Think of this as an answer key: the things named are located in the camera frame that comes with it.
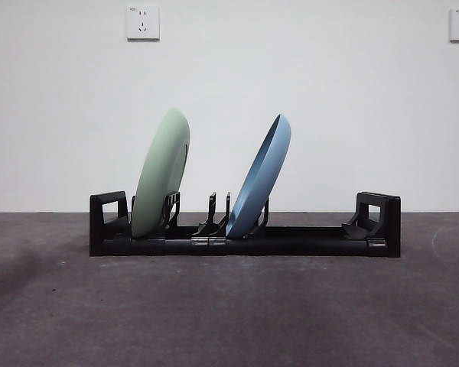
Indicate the black plastic plate rack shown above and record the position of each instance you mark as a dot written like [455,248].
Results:
[310,241]

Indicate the light blue plate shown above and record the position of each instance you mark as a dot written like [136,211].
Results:
[260,179]

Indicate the pale green plate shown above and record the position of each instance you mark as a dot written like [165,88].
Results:
[157,172]

